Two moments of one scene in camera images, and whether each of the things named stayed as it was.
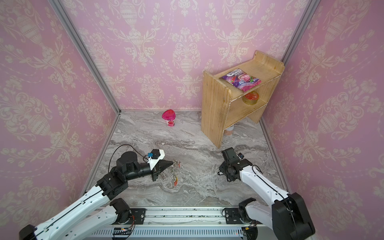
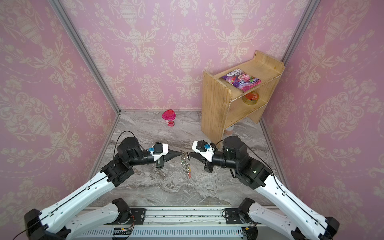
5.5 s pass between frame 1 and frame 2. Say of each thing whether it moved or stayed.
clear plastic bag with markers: moved
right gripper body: moved
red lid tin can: stayed
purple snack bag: stayed
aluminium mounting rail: stayed
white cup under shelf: stayed
